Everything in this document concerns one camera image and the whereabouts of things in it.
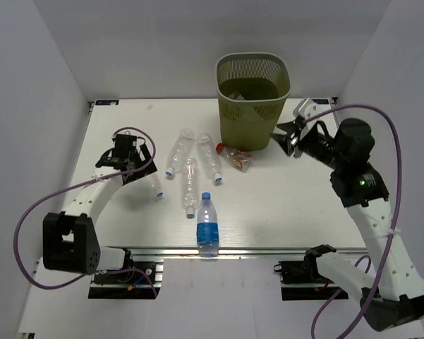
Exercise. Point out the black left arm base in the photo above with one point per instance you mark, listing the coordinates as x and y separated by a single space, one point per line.
141 279

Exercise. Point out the green mesh waste bin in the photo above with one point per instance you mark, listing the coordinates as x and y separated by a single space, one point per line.
263 80

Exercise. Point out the clear slim bottle white cap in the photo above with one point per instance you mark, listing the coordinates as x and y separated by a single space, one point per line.
190 187

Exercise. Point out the blue sticker right corner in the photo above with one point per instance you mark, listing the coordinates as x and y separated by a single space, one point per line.
321 101

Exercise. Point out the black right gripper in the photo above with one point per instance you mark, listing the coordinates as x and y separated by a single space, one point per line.
291 128

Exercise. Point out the aluminium table edge rail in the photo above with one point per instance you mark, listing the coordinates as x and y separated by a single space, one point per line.
256 252

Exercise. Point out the clear bottle far left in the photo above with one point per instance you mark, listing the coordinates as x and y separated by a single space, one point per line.
179 152

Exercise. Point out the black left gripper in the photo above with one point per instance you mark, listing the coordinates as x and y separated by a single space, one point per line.
150 169

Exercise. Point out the clear bottle under left gripper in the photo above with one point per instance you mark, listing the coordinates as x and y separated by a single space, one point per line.
155 185

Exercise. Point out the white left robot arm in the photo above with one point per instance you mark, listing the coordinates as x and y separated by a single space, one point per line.
70 242

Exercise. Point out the blue sticker left corner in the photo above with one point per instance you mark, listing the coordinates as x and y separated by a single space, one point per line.
106 102

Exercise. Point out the clear square bottle yellow label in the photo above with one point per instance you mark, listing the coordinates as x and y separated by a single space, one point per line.
234 110

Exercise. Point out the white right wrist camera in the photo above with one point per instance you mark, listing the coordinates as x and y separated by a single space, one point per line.
305 110

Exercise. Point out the clear ribbed bottle blue cap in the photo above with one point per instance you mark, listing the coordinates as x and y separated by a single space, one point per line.
209 157

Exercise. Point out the crushed bottle red label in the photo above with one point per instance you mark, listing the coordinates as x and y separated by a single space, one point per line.
236 158

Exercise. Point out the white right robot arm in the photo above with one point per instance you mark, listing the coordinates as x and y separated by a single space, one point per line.
399 295

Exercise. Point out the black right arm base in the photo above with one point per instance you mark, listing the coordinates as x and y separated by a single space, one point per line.
297 284

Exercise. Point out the blue sticker corner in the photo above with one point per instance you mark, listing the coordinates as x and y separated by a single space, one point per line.
321 101
106 102

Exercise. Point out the clear bottle blue label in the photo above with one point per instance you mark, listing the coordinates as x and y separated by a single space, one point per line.
207 230

